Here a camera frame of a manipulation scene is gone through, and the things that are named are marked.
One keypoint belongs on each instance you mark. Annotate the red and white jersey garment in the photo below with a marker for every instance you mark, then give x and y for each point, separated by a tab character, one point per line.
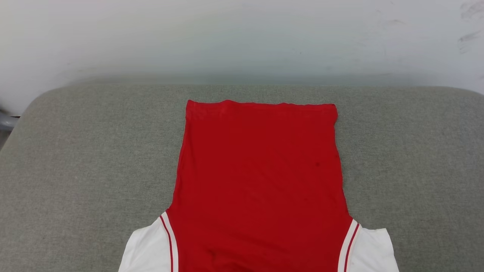
261	181

